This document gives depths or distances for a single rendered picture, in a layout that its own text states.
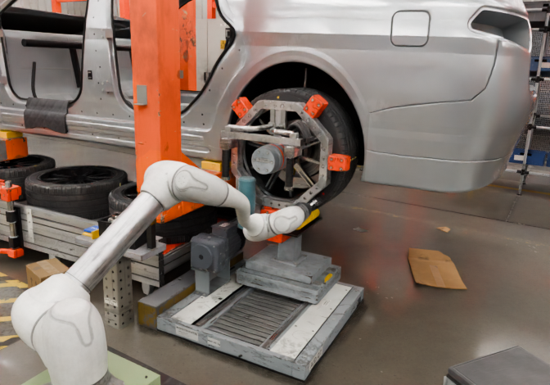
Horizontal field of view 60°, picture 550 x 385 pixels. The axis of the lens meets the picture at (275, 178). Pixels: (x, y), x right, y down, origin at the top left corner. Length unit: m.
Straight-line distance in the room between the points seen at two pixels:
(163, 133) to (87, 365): 1.19
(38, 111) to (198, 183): 2.33
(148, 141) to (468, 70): 1.48
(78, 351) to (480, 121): 1.78
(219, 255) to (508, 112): 1.52
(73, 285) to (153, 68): 1.08
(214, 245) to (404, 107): 1.15
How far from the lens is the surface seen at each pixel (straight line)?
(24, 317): 1.63
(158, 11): 2.28
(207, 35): 7.50
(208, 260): 2.49
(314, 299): 2.54
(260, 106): 2.38
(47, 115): 3.70
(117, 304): 2.51
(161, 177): 1.72
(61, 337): 1.44
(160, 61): 2.27
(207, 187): 1.63
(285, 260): 2.68
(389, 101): 2.30
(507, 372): 1.85
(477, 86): 2.25
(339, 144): 2.32
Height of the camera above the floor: 1.31
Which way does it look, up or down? 14 degrees down
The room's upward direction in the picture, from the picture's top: 2 degrees clockwise
